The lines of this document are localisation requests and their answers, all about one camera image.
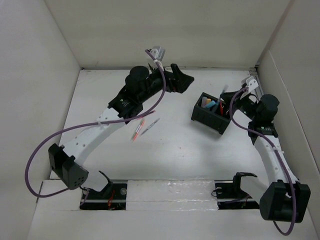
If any purple cable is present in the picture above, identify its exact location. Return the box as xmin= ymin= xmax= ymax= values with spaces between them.
xmin=229 ymin=87 xmax=300 ymax=236
xmin=24 ymin=49 xmax=167 ymax=200

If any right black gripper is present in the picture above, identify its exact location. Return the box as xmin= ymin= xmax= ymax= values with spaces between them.
xmin=219 ymin=87 xmax=260 ymax=122

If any black two-compartment organizer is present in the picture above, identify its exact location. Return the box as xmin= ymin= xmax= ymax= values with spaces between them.
xmin=191 ymin=92 xmax=231 ymax=135

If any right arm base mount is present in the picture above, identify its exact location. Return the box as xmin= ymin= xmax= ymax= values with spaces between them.
xmin=211 ymin=180 xmax=259 ymax=210

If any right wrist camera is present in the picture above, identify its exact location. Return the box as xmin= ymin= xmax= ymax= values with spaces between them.
xmin=240 ymin=76 xmax=259 ymax=99

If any clear dark-ink pen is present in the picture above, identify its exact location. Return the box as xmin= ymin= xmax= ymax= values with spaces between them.
xmin=140 ymin=117 xmax=161 ymax=136

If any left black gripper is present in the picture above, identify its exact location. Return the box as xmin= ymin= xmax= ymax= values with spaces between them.
xmin=138 ymin=61 xmax=194 ymax=104

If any blue pen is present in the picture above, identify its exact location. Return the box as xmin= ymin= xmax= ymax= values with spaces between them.
xmin=212 ymin=84 xmax=229 ymax=112

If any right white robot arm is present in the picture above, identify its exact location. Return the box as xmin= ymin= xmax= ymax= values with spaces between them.
xmin=221 ymin=89 xmax=311 ymax=223

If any aluminium rail right side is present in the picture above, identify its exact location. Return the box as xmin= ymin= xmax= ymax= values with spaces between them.
xmin=249 ymin=67 xmax=264 ymax=100

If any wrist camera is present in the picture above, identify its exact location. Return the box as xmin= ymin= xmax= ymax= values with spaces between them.
xmin=240 ymin=76 xmax=259 ymax=99
xmin=145 ymin=45 xmax=166 ymax=63

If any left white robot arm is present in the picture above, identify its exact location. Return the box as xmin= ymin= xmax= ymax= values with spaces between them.
xmin=48 ymin=63 xmax=195 ymax=199

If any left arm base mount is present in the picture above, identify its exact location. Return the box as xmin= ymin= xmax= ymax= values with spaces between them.
xmin=79 ymin=180 xmax=128 ymax=211

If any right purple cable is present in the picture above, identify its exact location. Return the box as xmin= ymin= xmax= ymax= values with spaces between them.
xmin=229 ymin=87 xmax=300 ymax=236

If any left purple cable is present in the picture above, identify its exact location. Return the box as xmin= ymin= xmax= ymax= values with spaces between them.
xmin=24 ymin=49 xmax=167 ymax=200

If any red gel pen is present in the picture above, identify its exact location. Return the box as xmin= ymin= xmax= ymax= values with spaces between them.
xmin=219 ymin=101 xmax=224 ymax=117

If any pink red pen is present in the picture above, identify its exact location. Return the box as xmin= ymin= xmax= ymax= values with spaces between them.
xmin=131 ymin=118 xmax=145 ymax=142

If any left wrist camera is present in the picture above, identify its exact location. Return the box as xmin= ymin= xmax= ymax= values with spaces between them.
xmin=145 ymin=45 xmax=166 ymax=63

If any maroon pen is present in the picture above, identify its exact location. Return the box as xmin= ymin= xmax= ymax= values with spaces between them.
xmin=140 ymin=110 xmax=156 ymax=119

